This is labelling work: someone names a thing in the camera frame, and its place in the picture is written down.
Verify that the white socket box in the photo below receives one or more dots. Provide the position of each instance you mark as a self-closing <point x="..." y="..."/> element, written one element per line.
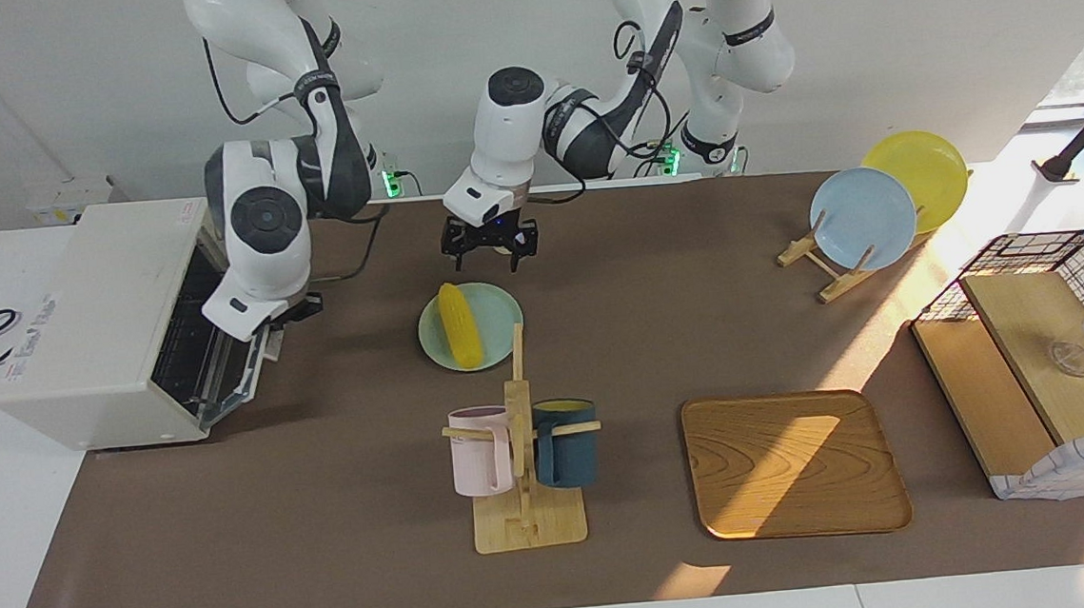
<point x="67" y="199"/>

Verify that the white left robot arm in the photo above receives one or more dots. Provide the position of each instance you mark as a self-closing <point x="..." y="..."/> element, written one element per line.
<point x="511" y="134"/>

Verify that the wooden board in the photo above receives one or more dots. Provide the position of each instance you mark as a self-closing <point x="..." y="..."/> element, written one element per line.
<point x="1030" y="327"/>

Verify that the white toaster oven body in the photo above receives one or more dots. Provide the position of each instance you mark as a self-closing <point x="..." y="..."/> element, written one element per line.
<point x="94" y="316"/>

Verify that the yellow plate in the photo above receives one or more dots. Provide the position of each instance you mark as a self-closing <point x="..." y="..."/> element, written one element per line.
<point x="933" y="172"/>

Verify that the yellow corn cob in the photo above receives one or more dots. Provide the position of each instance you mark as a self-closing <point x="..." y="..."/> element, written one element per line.
<point x="460" y="327"/>

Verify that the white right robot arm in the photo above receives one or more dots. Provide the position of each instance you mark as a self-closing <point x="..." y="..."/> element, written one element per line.
<point x="259" y="219"/>

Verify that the light green plate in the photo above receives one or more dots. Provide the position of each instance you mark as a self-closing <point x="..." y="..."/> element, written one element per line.
<point x="500" y="321"/>

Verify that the small clear glass piece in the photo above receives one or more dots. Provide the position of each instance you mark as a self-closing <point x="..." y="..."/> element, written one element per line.
<point x="1071" y="358"/>

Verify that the pink mug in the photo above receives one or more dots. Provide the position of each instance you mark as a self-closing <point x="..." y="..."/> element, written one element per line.
<point x="477" y="461"/>

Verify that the wooden mug tree stand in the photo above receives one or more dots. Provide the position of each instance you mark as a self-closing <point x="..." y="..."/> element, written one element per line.
<point x="529" y="529"/>

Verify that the rounded wooden tray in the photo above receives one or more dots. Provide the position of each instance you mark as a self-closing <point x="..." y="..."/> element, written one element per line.
<point x="801" y="467"/>

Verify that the light blue plate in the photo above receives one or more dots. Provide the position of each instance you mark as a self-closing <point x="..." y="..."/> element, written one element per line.
<point x="865" y="219"/>

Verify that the brown table mat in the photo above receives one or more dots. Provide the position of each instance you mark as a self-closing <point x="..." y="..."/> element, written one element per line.
<point x="327" y="510"/>

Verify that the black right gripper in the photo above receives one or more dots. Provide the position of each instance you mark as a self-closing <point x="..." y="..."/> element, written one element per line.
<point x="299" y="309"/>

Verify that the toaster oven glass door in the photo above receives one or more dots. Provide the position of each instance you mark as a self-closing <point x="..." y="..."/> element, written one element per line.
<point x="237" y="373"/>

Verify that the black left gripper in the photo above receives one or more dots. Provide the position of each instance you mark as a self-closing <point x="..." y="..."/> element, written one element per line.
<point x="494" y="226"/>

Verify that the wooden plate rack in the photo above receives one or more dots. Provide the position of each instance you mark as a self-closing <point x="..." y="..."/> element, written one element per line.
<point x="836" y="285"/>

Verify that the dark teal mug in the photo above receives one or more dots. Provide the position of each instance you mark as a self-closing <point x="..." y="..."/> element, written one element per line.
<point x="567" y="460"/>

